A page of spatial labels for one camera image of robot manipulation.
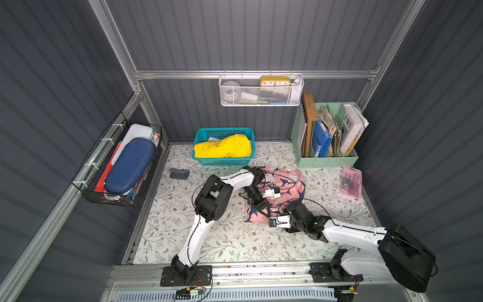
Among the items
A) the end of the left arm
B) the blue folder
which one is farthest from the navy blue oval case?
the blue folder

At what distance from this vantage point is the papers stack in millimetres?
974

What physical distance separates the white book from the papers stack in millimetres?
17

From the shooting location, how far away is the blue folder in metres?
0.97

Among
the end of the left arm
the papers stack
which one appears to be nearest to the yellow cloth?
the end of the left arm

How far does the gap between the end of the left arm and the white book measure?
0.53 meters

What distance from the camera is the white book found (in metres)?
0.96

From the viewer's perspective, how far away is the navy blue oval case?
0.64m
